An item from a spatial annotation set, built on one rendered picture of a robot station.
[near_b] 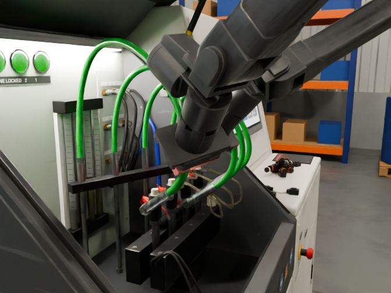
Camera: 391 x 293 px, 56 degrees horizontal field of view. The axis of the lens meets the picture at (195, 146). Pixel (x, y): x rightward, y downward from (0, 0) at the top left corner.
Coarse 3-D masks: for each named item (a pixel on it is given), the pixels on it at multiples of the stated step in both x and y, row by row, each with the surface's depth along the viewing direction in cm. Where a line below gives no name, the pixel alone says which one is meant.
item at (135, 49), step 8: (104, 40) 72; (112, 40) 70; (120, 40) 68; (96, 48) 74; (128, 48) 67; (136, 48) 65; (88, 56) 77; (144, 56) 63; (88, 64) 78; (80, 80) 81; (80, 88) 82; (80, 96) 83; (80, 104) 84; (176, 104) 59; (80, 112) 84; (176, 112) 59; (80, 120) 85; (80, 128) 86; (80, 136) 86; (80, 144) 86; (80, 152) 87; (80, 160) 87; (184, 176) 61; (176, 184) 62; (168, 192) 64
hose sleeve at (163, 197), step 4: (164, 192) 64; (156, 196) 67; (160, 196) 65; (164, 196) 65; (168, 196) 64; (172, 196) 65; (152, 200) 67; (156, 200) 66; (160, 200) 66; (164, 200) 65; (148, 204) 68; (152, 204) 67; (156, 204) 67; (160, 204) 67; (144, 208) 69; (148, 208) 69; (152, 208) 68
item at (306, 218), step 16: (160, 16) 111; (176, 16) 109; (192, 16) 114; (208, 16) 128; (144, 32) 114; (160, 32) 112; (176, 32) 110; (208, 32) 124; (144, 48) 115; (256, 144) 154; (256, 160) 152; (304, 208) 121; (304, 224) 125; (304, 240) 129; (304, 256) 133; (304, 272) 139; (304, 288) 145
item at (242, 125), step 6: (174, 108) 102; (174, 114) 102; (174, 120) 102; (240, 126) 95; (246, 126) 95; (246, 132) 95; (246, 138) 95; (246, 144) 96; (246, 156) 96; (246, 162) 96; (222, 174) 100
